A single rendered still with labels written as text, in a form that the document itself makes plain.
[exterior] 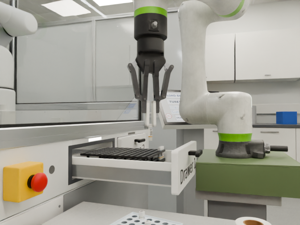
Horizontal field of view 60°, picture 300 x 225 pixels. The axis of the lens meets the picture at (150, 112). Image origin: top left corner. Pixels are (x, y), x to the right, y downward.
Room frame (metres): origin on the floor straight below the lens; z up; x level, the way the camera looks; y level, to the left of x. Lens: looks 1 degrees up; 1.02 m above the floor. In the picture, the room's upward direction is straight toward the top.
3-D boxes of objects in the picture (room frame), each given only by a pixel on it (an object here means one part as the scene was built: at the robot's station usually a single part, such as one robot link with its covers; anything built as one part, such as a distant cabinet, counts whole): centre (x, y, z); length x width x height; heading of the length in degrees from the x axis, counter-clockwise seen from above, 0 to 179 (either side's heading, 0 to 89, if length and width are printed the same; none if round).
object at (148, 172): (0.85, 0.09, 0.86); 0.40 x 0.26 x 0.06; 71
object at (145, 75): (0.71, 0.01, 1.11); 0.04 x 0.01 x 0.11; 11
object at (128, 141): (1.18, 0.07, 0.87); 0.29 x 0.02 x 0.11; 161
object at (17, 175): (0.56, 0.27, 0.88); 0.07 x 0.05 x 0.07; 161
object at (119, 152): (0.85, 0.08, 0.87); 0.22 x 0.18 x 0.06; 71
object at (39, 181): (0.55, 0.24, 0.88); 0.04 x 0.03 x 0.04; 161
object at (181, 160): (0.78, -0.11, 0.87); 0.29 x 0.02 x 0.11; 161
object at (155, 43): (0.72, 0.00, 1.18); 0.08 x 0.07 x 0.09; 101
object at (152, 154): (0.81, -0.02, 0.90); 0.18 x 0.02 x 0.01; 161
